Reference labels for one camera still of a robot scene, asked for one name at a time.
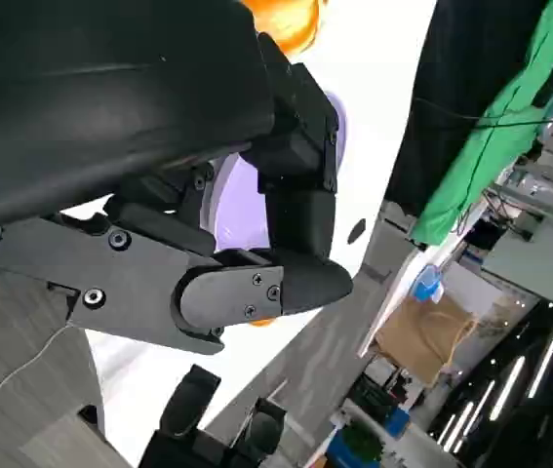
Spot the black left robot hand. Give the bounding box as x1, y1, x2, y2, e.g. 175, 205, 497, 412
0, 0, 354, 356

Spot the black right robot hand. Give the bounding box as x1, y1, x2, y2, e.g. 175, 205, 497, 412
138, 363, 288, 468

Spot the lilac plate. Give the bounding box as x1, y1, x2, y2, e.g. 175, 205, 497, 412
197, 91, 351, 253

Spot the blue bin with plant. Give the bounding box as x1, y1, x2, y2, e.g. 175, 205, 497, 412
325, 422, 385, 468

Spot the small blue box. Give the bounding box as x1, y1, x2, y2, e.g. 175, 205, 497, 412
384, 408, 413, 439

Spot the brown cardboard box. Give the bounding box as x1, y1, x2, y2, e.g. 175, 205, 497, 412
375, 293, 478, 387

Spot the blue and white object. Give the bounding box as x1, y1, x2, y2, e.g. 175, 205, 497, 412
413, 264, 447, 304

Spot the ceiling light strip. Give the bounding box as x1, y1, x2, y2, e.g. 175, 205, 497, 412
527, 310, 553, 400
488, 356, 527, 421

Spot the green cloth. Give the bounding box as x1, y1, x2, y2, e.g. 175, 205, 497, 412
411, 0, 553, 246

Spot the black backdrop cloth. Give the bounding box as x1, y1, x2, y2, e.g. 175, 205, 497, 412
385, 0, 553, 218

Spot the white workshop desk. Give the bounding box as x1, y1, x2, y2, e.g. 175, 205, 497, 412
479, 209, 553, 296

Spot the thin white string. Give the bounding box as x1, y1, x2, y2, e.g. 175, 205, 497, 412
0, 323, 83, 433

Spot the thin black hanging cable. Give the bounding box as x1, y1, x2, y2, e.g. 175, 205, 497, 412
412, 96, 553, 132

